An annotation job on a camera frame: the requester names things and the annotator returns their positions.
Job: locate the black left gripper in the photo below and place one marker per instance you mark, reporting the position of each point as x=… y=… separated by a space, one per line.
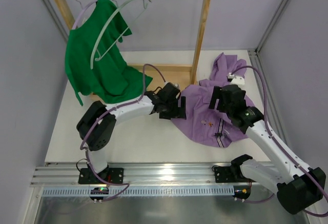
x=174 y=110

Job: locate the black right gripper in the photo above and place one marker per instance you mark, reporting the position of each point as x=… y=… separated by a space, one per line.
x=218 y=98

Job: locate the purple trousers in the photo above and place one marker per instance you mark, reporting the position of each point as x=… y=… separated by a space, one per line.
x=203 y=125

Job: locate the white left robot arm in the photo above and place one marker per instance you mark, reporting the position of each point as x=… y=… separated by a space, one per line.
x=96 y=126

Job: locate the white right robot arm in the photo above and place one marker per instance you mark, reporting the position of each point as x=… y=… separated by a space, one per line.
x=296 y=185

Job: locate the purple clothes hanger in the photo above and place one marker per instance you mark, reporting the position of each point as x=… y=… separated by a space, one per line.
x=83 y=10

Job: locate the green t-shirt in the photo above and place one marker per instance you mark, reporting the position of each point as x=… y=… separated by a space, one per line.
x=93 y=62

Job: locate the right controller board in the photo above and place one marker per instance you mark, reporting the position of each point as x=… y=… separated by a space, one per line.
x=242 y=192

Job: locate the controller board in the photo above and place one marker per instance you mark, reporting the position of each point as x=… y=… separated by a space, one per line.
x=242 y=192
x=99 y=193

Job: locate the left controller board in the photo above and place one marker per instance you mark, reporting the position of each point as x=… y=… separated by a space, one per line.
x=99 y=193

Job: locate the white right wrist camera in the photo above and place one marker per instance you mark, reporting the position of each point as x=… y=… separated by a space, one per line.
x=234 y=79

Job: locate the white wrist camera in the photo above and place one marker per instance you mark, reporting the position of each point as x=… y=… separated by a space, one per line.
x=234 y=79
x=172 y=84

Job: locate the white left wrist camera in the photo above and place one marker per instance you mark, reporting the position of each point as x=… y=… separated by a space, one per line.
x=172 y=84

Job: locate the aluminium mounting rail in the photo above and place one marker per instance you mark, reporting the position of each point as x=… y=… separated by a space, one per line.
x=66 y=174

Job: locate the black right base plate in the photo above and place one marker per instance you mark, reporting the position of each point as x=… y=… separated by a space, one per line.
x=229 y=174

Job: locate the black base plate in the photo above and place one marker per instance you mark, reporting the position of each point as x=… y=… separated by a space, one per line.
x=116 y=175
x=229 y=174

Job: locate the slotted grey cable duct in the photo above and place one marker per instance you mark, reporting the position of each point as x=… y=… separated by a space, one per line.
x=142 y=191

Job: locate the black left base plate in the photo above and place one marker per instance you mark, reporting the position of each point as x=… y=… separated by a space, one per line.
x=116 y=175

